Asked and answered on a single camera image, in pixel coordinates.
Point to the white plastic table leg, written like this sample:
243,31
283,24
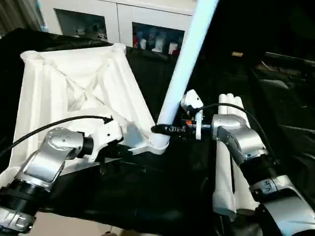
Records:
187,64
240,104
236,191
221,187

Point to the white plastic table top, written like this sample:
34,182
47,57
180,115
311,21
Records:
74,93

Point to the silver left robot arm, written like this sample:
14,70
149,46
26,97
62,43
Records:
49,157

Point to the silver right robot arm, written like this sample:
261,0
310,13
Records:
246,142

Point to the black work mat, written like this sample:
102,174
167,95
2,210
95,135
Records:
147,196

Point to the small yellow tag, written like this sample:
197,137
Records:
237,54

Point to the white cabinet with glass doors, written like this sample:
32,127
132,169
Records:
123,14

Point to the grey curtain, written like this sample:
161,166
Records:
17,12

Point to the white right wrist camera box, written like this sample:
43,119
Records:
192,102

